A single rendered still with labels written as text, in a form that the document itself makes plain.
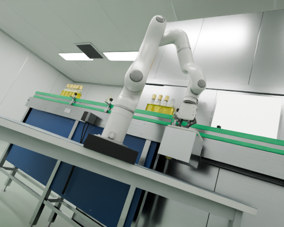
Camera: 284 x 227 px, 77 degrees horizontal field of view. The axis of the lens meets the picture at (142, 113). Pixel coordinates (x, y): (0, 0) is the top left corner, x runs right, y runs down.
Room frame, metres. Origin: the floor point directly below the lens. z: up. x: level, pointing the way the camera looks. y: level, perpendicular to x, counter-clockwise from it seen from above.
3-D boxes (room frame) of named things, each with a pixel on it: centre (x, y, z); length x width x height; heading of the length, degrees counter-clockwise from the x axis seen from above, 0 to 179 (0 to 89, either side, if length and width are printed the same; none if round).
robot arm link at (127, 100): (1.00, 0.10, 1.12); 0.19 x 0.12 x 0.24; 2
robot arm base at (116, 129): (0.97, 0.10, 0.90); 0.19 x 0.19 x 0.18
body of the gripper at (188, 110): (0.99, -0.25, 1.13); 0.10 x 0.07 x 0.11; 59
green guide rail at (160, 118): (1.64, 0.53, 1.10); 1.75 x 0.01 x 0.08; 58
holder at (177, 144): (1.04, -0.29, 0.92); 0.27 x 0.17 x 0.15; 148
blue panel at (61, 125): (1.69, 0.46, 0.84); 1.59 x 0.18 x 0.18; 58
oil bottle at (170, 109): (1.33, -0.20, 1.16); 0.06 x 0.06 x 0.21; 57
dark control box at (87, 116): (1.48, 0.40, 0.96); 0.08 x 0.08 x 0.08; 58
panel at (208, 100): (1.31, -0.49, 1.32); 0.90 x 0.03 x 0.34; 58
